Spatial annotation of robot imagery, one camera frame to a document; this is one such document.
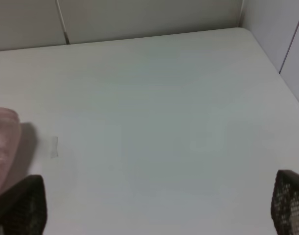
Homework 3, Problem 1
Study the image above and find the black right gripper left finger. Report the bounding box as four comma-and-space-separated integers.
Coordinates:
0, 175, 47, 235

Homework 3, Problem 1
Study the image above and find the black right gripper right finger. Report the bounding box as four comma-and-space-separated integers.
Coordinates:
271, 170, 299, 235

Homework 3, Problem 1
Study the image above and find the pink fluffy towel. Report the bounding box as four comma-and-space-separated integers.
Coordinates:
0, 107, 21, 190

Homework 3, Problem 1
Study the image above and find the clear tape strip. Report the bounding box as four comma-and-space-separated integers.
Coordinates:
50, 136, 59, 158

